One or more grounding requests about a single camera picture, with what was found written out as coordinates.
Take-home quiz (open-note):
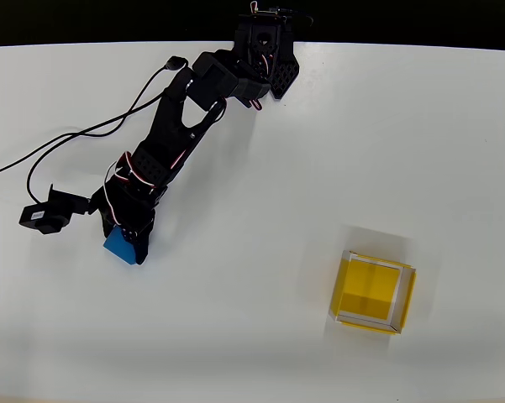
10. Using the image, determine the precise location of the blue cube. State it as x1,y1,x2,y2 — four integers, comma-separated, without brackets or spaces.
103,225,138,267

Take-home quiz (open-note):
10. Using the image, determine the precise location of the yellow open box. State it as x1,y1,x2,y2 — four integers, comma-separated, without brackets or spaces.
329,249,418,336

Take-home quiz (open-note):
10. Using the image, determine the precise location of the black gripper-mounted camera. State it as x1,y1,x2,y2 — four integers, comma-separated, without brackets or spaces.
18,183,98,236

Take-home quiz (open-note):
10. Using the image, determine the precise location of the long black cable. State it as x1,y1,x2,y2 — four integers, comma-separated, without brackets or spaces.
0,55,189,180

